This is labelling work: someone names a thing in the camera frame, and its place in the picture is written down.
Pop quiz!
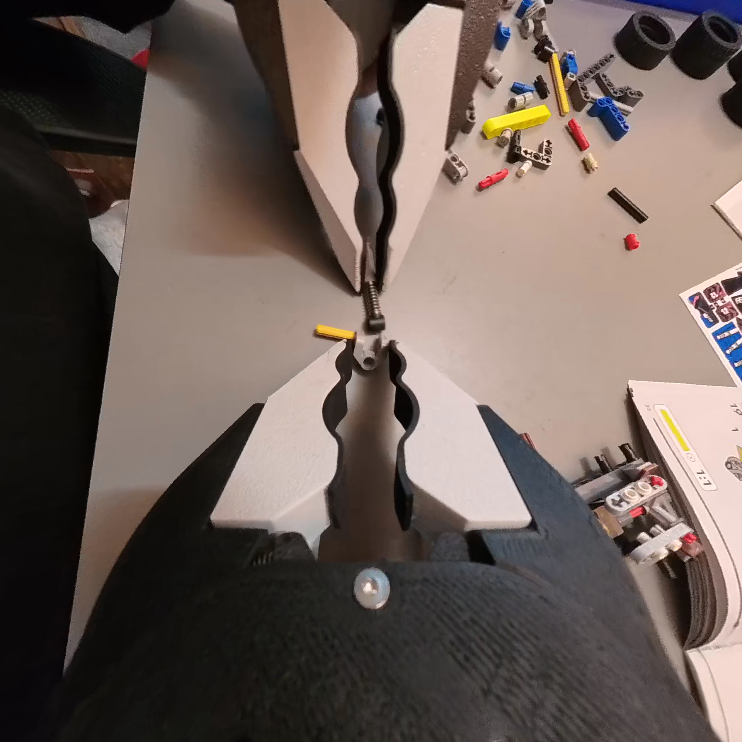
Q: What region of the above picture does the lego sticker sheet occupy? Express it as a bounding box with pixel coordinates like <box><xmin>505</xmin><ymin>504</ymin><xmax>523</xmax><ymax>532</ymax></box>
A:
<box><xmin>679</xmin><ymin>264</ymin><xmax>742</xmax><ymax>388</ymax></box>

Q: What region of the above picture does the grey lego connector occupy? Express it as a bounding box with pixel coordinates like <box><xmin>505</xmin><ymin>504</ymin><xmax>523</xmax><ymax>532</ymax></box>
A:
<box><xmin>352</xmin><ymin>333</ymin><xmax>388</xmax><ymax>372</ymax></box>

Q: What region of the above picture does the black chair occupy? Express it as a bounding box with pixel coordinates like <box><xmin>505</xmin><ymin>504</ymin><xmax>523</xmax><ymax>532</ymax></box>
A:
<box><xmin>0</xmin><ymin>55</ymin><xmax>147</xmax><ymax>158</ymax></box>

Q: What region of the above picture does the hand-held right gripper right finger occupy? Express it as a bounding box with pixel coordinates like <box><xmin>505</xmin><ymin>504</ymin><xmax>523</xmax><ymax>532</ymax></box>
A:
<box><xmin>387</xmin><ymin>340</ymin><xmax>534</xmax><ymax>558</ymax></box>

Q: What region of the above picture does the grey lego chassis assembly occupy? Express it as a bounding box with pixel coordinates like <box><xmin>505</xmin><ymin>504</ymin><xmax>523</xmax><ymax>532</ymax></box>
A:
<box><xmin>571</xmin><ymin>443</ymin><xmax>705</xmax><ymax>580</ymax></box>

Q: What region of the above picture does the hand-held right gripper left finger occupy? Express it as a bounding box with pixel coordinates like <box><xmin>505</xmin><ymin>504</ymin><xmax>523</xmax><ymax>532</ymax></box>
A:
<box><xmin>210</xmin><ymin>341</ymin><xmax>354</xmax><ymax>562</ymax></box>

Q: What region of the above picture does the person's dark clothing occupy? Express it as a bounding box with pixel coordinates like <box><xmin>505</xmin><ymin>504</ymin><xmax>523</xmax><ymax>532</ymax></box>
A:
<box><xmin>0</xmin><ymin>104</ymin><xmax>119</xmax><ymax>742</ymax></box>

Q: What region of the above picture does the white paper sheet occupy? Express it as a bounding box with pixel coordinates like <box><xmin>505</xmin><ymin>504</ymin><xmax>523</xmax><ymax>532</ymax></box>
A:
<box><xmin>713</xmin><ymin>180</ymin><xmax>742</xmax><ymax>240</ymax></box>

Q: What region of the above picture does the black lego tyre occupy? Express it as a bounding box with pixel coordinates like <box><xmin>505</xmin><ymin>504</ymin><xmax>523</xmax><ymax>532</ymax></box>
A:
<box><xmin>614</xmin><ymin>12</ymin><xmax>678</xmax><ymax>71</ymax></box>
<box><xmin>719</xmin><ymin>81</ymin><xmax>742</xmax><ymax>129</ymax></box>
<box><xmin>672</xmin><ymin>9</ymin><xmax>742</xmax><ymax>81</ymax></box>

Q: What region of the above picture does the pile of loose lego pieces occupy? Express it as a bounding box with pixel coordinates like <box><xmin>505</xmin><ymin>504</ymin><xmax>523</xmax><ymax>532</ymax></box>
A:
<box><xmin>443</xmin><ymin>0</ymin><xmax>645</xmax><ymax>192</ymax></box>

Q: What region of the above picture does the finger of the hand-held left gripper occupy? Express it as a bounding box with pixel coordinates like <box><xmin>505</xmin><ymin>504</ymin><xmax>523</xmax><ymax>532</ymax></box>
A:
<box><xmin>374</xmin><ymin>3</ymin><xmax>466</xmax><ymax>293</ymax></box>
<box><xmin>277</xmin><ymin>0</ymin><xmax>372</xmax><ymax>295</ymax></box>

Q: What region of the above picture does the black lego spring shock absorber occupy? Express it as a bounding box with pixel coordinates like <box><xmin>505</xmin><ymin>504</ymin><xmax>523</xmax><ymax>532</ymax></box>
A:
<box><xmin>361</xmin><ymin>278</ymin><xmax>387</xmax><ymax>332</ymax></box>

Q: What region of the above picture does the open lego instruction booklet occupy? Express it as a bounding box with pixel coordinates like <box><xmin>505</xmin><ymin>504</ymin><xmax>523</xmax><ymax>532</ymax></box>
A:
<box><xmin>626</xmin><ymin>380</ymin><xmax>742</xmax><ymax>742</ymax></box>

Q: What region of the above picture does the long black lego axle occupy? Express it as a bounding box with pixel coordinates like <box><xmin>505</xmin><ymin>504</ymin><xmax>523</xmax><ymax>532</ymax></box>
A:
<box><xmin>607</xmin><ymin>187</ymin><xmax>649</xmax><ymax>225</ymax></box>

